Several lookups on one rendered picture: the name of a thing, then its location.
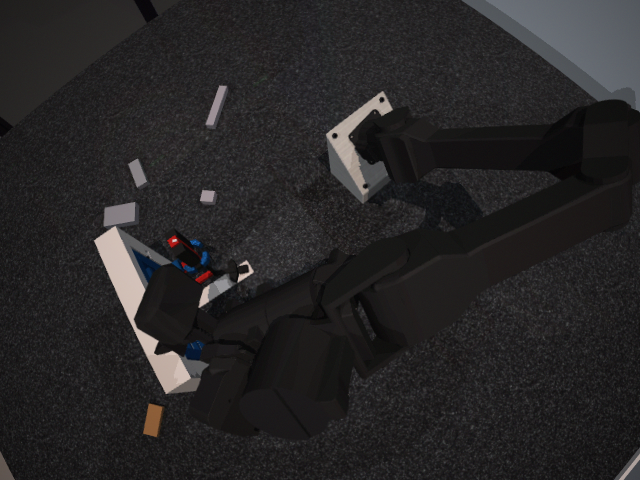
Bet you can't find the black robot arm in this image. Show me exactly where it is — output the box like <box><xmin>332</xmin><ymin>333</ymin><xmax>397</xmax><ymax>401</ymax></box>
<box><xmin>189</xmin><ymin>99</ymin><xmax>640</xmax><ymax>441</ymax></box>

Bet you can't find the brown rectangular block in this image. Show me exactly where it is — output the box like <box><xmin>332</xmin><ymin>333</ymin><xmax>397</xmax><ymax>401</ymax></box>
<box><xmin>143</xmin><ymin>403</ymin><xmax>164</xmax><ymax>437</ymax></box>

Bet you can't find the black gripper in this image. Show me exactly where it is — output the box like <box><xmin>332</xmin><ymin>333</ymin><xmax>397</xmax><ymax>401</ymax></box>
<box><xmin>134</xmin><ymin>263</ymin><xmax>273</xmax><ymax>362</ymax></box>

